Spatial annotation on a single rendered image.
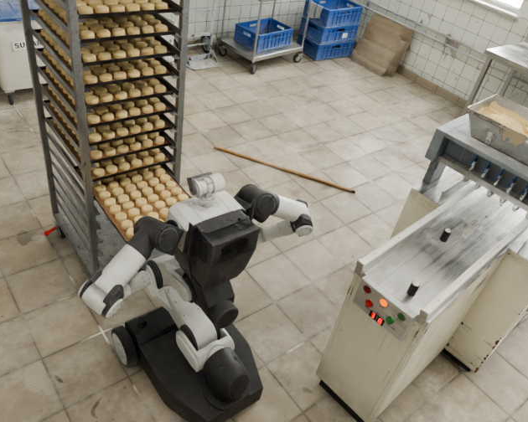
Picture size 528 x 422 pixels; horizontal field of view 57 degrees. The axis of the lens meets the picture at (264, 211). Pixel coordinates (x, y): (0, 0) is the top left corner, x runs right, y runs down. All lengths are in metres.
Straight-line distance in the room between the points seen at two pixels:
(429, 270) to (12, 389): 1.90
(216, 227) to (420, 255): 0.89
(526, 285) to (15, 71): 3.86
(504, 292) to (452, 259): 0.42
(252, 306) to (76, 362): 0.96
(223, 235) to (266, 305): 1.20
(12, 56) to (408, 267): 3.45
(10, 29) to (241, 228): 3.02
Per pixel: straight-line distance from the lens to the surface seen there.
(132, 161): 2.41
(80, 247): 2.90
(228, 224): 1.73
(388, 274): 1.98
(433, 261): 2.14
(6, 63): 4.44
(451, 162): 2.43
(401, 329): 1.93
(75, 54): 1.99
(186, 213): 1.76
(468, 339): 2.78
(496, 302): 2.58
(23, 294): 2.92
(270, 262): 3.07
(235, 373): 2.12
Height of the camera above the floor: 2.14
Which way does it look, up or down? 39 degrees down
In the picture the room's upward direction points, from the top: 11 degrees clockwise
